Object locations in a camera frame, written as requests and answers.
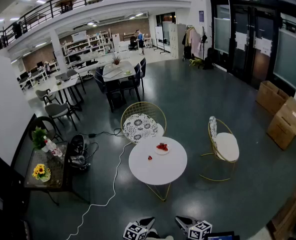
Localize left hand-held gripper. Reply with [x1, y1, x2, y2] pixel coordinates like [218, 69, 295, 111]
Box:
[123, 216, 155, 240]

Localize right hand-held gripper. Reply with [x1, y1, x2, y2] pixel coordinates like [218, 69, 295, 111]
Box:
[175, 216, 213, 240]

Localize white plate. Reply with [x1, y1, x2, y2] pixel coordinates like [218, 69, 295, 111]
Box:
[154, 142, 172, 156]

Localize person's white shirt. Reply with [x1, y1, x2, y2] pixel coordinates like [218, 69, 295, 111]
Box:
[147, 234, 175, 240]

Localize black monitor screen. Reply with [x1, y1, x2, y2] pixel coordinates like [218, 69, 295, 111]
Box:
[204, 231, 235, 240]

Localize round white table gold legs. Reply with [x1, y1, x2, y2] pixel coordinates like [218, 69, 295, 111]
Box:
[128, 135, 188, 202]

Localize round floral cushion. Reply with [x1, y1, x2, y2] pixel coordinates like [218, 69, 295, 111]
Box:
[209, 115, 217, 141]
[122, 113, 158, 144]

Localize black and gray bag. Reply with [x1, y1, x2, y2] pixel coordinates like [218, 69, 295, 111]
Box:
[68, 133, 91, 171]

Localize black glass-top side table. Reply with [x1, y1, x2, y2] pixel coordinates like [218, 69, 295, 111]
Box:
[24, 140, 91, 206]

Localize potted yellow sunflowers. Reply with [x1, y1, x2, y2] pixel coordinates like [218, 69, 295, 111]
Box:
[32, 163, 52, 183]

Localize clear plastic bottle red label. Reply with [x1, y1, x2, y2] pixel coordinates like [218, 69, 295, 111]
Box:
[43, 135, 63, 159]

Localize brown cardboard box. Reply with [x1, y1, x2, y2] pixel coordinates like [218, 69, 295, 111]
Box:
[266, 96, 296, 151]
[255, 80, 290, 116]

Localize green leafy plant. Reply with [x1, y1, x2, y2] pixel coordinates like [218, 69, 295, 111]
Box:
[31, 125, 48, 150]

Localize black round chair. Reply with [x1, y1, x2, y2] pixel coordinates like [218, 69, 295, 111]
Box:
[29, 115, 63, 145]

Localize dark blue chair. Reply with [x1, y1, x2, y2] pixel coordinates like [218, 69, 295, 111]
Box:
[139, 57, 147, 94]
[94, 67, 109, 95]
[119, 63, 141, 102]

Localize gray chair black legs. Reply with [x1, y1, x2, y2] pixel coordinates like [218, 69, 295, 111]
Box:
[35, 88, 61, 106]
[66, 68, 87, 95]
[44, 101, 78, 132]

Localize gray laptop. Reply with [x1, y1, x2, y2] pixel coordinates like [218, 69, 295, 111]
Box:
[55, 72, 71, 82]
[102, 70, 123, 79]

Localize marble-top table black legs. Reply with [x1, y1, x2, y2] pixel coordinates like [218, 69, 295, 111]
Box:
[102, 60, 141, 113]

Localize white table black legs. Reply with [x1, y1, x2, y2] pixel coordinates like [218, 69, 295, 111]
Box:
[49, 77, 85, 112]

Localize coat rack with clothes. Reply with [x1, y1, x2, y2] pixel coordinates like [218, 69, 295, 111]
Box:
[182, 25, 208, 62]

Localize white locker cabinet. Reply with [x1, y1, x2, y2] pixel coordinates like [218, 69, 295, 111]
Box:
[168, 23, 187, 59]

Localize white storage shelving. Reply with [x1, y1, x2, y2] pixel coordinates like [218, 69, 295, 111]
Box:
[62, 28, 113, 60]

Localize whiteboard on stand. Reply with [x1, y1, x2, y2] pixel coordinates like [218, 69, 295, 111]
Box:
[154, 25, 171, 54]

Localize black glass double door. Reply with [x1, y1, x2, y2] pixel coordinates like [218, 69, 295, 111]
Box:
[229, 0, 280, 90]

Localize gold wire chair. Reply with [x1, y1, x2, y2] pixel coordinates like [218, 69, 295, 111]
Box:
[120, 101, 167, 145]
[199, 115, 240, 182]

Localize white cable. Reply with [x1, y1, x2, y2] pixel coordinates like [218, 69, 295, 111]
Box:
[66, 141, 133, 240]

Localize black cable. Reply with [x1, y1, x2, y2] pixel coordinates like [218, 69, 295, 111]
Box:
[95, 128, 125, 137]

